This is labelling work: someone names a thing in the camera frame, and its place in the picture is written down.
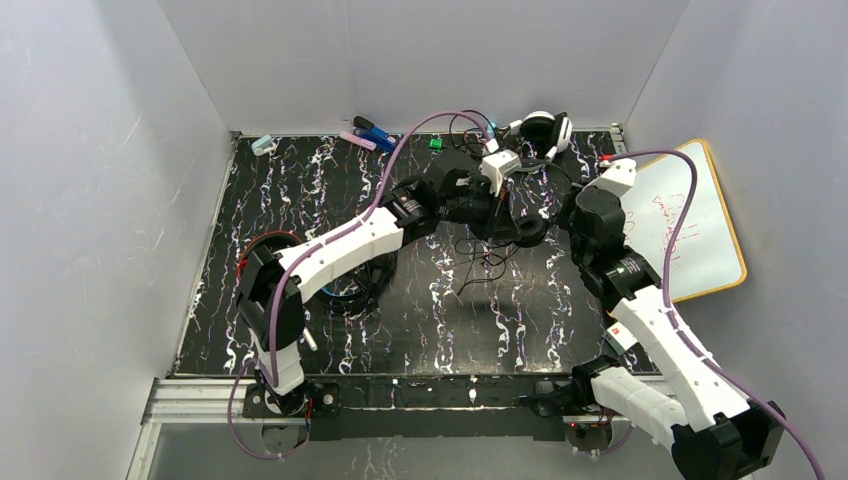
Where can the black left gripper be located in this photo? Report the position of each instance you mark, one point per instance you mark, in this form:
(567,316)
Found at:
(488,208)

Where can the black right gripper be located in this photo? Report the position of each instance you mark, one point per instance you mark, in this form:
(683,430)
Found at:
(569,216)

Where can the blue black headphones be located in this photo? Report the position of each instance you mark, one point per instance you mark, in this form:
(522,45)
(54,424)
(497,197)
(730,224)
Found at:
(359,289)

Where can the red headphones with cable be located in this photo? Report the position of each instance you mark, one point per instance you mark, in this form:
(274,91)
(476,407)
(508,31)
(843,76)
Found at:
(275,240)

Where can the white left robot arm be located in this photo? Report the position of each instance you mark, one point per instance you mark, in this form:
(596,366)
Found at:
(275,284)

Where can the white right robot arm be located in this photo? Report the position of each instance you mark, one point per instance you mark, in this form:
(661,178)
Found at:
(711,429)

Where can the white headphones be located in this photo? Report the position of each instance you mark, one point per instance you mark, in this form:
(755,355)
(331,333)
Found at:
(548,134)

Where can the blue stapler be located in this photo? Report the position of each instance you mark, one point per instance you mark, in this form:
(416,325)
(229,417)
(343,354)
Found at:
(366,129)

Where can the pink marker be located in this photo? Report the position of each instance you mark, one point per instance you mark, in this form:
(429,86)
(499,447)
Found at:
(357,140)

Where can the yellow framed whiteboard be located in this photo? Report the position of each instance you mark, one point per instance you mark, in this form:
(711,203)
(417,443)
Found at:
(706,257)

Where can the small white red box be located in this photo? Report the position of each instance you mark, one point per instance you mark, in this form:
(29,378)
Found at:
(619,338)

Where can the mint eraser block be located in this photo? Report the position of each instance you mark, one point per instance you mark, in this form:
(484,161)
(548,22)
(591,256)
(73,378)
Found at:
(263,145)

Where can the white green marker pen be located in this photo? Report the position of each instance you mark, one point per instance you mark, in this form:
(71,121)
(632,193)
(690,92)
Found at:
(310,341)

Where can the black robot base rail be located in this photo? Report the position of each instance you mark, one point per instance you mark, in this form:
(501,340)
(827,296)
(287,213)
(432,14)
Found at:
(538,406)

